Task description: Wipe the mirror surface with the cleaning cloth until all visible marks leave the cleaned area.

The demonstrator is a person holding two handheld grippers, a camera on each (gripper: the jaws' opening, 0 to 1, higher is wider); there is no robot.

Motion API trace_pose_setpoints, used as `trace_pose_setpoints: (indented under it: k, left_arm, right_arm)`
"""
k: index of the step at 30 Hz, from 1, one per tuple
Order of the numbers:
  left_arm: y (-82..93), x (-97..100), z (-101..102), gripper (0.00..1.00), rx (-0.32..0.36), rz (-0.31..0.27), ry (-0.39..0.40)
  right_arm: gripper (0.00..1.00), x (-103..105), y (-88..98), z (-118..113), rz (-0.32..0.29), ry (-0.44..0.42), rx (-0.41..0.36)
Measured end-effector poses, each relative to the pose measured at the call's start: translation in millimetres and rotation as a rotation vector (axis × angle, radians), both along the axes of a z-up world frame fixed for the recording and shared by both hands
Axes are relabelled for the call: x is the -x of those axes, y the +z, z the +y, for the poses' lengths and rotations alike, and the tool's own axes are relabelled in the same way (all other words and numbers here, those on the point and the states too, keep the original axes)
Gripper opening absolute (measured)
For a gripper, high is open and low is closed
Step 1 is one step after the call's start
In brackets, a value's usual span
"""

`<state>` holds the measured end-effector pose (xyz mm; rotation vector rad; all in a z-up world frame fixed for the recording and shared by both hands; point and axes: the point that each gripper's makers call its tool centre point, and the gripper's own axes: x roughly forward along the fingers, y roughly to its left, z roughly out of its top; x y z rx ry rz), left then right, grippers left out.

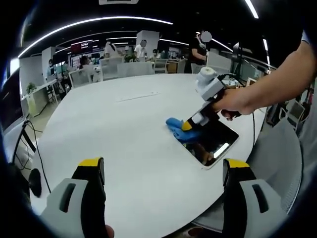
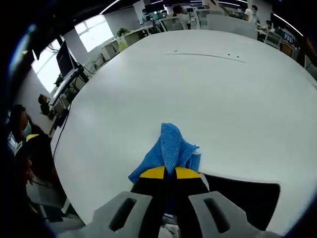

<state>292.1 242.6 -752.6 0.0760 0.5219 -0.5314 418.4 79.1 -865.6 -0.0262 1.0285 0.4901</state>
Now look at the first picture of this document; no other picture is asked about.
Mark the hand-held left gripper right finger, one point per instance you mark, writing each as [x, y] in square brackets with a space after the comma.
[245, 208]

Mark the red wall sign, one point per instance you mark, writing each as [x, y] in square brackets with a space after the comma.
[85, 46]

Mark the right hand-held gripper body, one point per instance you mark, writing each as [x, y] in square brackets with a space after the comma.
[210, 86]

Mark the green potted plant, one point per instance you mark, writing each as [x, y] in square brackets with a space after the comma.
[31, 88]

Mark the white-backed desk monitor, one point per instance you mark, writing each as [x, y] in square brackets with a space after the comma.
[218, 61]

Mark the black tablet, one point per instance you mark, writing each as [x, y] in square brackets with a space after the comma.
[215, 143]

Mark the blue cleaning cloth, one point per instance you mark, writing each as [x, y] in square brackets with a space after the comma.
[184, 135]

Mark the person's left hand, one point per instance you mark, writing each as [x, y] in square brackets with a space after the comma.
[109, 231]

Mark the person's right hand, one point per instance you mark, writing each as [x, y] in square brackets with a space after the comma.
[235, 102]

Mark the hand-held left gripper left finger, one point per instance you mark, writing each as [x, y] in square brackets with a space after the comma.
[81, 208]

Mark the person's grey shirt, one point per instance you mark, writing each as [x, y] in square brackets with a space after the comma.
[309, 153]

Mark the black round object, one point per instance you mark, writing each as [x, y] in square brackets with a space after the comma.
[36, 182]

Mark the grey mesh office chair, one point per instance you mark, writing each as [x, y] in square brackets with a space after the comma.
[275, 158]

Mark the black computer monitor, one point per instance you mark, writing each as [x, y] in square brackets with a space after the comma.
[10, 104]

